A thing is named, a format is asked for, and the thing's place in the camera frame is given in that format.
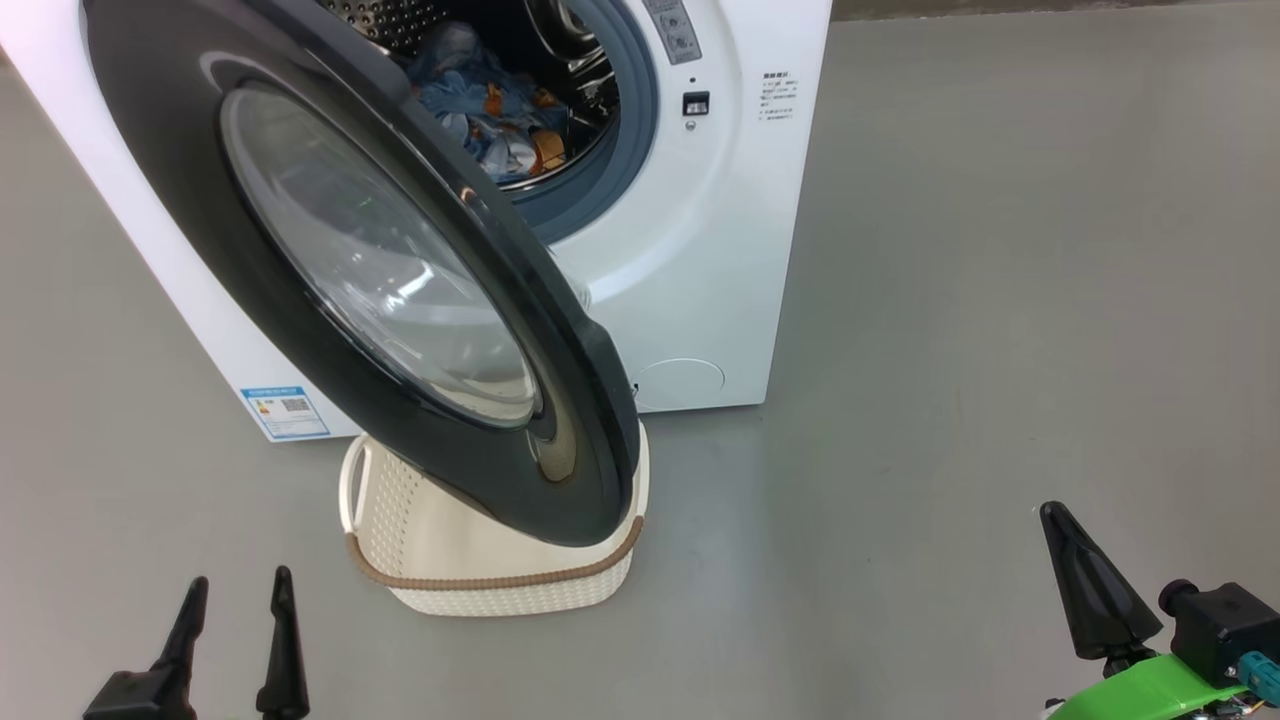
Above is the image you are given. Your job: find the grey rubber door gasket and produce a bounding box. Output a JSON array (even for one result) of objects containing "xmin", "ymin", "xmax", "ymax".
[{"xmin": 508, "ymin": 0, "xmax": 662, "ymax": 245}]

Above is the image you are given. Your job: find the round white filter cover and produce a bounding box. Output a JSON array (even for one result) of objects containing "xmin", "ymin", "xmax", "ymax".
[{"xmin": 631, "ymin": 357, "xmax": 728, "ymax": 414}]

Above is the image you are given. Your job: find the dark grey glass washer door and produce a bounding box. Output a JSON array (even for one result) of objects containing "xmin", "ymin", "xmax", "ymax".
[{"xmin": 81, "ymin": 0, "xmax": 642, "ymax": 549}]

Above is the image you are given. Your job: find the perforated steel washer drum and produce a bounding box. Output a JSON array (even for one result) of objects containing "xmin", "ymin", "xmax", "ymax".
[{"xmin": 320, "ymin": 0, "xmax": 622, "ymax": 192}]

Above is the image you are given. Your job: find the white front-load washing machine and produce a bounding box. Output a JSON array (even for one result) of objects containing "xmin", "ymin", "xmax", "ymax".
[{"xmin": 0, "ymin": 0, "xmax": 834, "ymax": 444}]

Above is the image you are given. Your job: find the blue white energy label sticker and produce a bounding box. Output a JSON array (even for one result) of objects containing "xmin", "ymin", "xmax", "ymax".
[{"xmin": 239, "ymin": 384, "xmax": 332, "ymax": 444}]

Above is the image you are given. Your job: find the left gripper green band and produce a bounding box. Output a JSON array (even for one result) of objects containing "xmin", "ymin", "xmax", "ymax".
[{"xmin": 82, "ymin": 565, "xmax": 310, "ymax": 720}]

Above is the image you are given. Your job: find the grey warning label sticker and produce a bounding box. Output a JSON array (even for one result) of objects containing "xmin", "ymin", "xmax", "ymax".
[{"xmin": 639, "ymin": 0, "xmax": 704, "ymax": 67}]

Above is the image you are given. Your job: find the cream perforated laundry basket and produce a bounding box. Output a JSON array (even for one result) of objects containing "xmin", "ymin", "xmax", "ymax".
[{"xmin": 337, "ymin": 419, "xmax": 652, "ymax": 618}]

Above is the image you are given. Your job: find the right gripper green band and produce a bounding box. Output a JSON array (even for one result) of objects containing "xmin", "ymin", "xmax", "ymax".
[{"xmin": 1039, "ymin": 501, "xmax": 1252, "ymax": 720}]

